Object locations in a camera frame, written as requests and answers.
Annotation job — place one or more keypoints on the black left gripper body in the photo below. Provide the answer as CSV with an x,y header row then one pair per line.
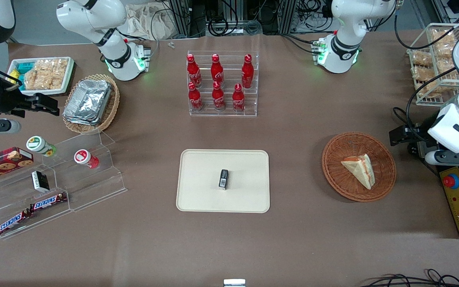
x,y
417,133

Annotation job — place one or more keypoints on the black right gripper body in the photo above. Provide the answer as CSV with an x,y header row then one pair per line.
x,y
9,102

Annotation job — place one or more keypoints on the triangular sandwich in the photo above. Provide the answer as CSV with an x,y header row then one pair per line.
x,y
360,169

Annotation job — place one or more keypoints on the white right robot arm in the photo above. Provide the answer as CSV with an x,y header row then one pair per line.
x,y
94,20

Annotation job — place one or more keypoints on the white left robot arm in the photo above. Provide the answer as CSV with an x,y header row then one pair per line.
x,y
345,44

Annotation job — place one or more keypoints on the white rectangular snack tray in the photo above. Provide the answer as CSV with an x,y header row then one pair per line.
x,y
64,85

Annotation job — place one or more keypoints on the oval tan wicker basket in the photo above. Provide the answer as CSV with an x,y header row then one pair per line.
x,y
112,107

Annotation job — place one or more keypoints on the round brown wicker basket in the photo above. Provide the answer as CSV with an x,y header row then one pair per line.
x,y
337,175

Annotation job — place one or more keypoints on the cream plastic tray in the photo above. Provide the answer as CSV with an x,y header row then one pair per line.
x,y
201,187

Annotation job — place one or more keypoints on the yellow snack packet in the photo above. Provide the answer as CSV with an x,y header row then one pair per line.
x,y
13,81

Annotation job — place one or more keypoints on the clear rice cracker bag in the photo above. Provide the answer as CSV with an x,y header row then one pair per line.
x,y
57,71
35,76

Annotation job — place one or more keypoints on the green lid drink bottle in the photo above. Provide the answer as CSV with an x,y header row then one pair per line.
x,y
38,144

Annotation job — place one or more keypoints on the teal snack packet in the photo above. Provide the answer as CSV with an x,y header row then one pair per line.
x,y
24,67

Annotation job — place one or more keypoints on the stacked aluminium foil trays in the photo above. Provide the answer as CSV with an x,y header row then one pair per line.
x,y
88,99

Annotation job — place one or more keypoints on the clear fried snack bag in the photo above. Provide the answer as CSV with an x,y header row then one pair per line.
x,y
432,88
444,50
446,65
442,36
421,58
424,73

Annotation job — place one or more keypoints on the red lid drink bottle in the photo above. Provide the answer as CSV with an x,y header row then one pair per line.
x,y
84,157

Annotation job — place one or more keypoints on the red cookie box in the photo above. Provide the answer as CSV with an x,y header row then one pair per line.
x,y
2,163

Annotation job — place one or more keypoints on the small black white box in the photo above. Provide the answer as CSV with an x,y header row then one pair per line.
x,y
40,181

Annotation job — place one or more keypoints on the clear acrylic stepped shelf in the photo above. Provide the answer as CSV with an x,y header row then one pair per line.
x,y
94,187

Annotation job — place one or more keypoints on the Snickers chocolate bar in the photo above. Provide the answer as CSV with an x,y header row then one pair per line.
x,y
13,222
48,202

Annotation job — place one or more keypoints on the white crumpled cloth bag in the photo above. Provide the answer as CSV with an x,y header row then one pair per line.
x,y
150,24

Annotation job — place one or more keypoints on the small clear plastic piece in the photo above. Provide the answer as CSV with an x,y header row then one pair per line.
x,y
170,44

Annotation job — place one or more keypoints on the red cola bottle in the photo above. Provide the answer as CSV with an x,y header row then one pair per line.
x,y
195,99
217,71
218,99
193,71
238,100
247,72

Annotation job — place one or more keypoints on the clear acrylic bottle rack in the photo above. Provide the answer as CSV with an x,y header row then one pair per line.
x,y
229,71

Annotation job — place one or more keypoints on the small black candy box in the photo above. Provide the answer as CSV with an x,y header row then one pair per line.
x,y
223,179

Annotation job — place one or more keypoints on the small white black device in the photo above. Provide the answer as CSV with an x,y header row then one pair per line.
x,y
234,283

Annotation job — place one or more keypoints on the aluminium frame post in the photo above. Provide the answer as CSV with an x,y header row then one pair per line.
x,y
288,16
179,18

